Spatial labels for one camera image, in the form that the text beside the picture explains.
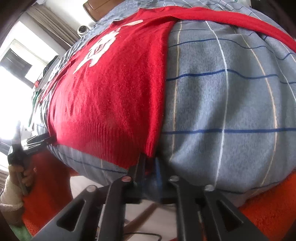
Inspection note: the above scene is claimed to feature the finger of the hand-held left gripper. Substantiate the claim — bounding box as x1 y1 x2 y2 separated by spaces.
23 135 57 145
22 141 56 154

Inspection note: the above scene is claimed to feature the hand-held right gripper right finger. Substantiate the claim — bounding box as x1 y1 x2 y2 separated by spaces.
154 160 271 241

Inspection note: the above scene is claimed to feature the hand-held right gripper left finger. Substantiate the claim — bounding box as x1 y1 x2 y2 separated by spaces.
30 154 148 241

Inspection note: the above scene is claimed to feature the red knitted sweater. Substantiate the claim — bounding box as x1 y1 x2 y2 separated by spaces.
40 6 296 169

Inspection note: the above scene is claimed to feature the person's left hand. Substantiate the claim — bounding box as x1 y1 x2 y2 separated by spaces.
9 163 38 193

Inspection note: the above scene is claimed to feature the orange cloth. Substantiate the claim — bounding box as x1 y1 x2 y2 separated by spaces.
21 151 296 241

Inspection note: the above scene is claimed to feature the blue striped bed sheet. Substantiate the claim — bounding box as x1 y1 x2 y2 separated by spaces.
28 0 296 202

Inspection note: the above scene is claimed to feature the beige curtain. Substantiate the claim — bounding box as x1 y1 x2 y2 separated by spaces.
24 4 80 48

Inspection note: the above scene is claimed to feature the wooden headboard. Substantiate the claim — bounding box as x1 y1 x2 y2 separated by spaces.
83 0 126 17

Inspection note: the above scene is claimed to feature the black cable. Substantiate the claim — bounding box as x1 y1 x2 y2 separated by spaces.
122 231 163 241

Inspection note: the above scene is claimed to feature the white security camera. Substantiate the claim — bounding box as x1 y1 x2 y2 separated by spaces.
77 24 91 36

